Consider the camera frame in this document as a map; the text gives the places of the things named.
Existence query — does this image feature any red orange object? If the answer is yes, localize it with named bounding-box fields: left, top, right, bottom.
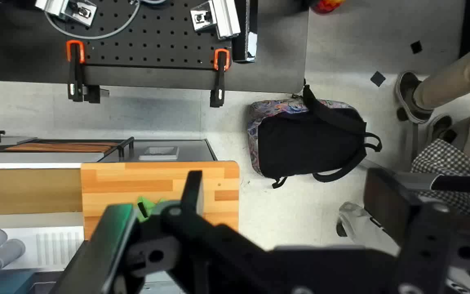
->
left=311, top=0, right=347, bottom=15

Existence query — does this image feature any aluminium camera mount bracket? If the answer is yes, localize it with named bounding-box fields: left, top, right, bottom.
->
left=189, top=0, right=243, bottom=41
left=34, top=0, right=99, bottom=28

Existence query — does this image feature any teal bin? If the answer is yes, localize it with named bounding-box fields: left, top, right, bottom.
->
left=0, top=268, right=37, bottom=294

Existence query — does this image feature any black perforated board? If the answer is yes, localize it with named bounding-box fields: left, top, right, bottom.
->
left=42, top=0, right=233, bottom=70

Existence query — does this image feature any person in checkered shirt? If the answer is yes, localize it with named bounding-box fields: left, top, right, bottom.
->
left=393, top=37, right=470, bottom=219

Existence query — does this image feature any wooden butcher block counter cabinet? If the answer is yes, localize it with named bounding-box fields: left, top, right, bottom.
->
left=78, top=137, right=241, bottom=242

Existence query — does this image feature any black patterned backpack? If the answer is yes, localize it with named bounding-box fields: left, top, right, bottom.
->
left=244, top=80, right=383, bottom=189

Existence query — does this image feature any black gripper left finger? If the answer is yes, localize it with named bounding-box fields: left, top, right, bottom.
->
left=48, top=170, right=215, bottom=294

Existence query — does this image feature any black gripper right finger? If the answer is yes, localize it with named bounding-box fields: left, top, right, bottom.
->
left=399, top=201, right=470, bottom=294

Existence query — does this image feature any grey faucet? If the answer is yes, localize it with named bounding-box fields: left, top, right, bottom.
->
left=0, top=227, right=27, bottom=274

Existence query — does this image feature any white cable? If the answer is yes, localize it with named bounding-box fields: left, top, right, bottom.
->
left=44, top=0, right=142, bottom=41

